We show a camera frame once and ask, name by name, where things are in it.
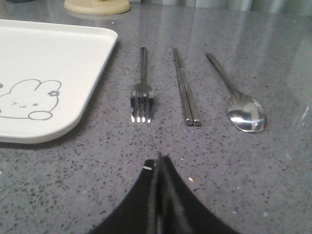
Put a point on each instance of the silver metal chopstick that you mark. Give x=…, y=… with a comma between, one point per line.
x=188, y=117
x=192, y=102

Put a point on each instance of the silver metal spoon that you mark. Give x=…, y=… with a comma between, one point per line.
x=245, y=113

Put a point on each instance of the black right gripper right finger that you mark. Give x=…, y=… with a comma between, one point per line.
x=180, y=211

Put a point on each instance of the wooden mug tree stand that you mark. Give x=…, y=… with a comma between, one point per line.
x=98, y=7

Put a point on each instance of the cream rabbit print tray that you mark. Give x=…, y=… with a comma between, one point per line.
x=48, y=73

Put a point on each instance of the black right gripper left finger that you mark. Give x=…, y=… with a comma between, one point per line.
x=138, y=211

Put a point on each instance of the grey pleated curtain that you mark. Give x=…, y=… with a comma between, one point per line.
x=295, y=7

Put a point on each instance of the silver metal fork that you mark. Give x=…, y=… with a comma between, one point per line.
x=142, y=96

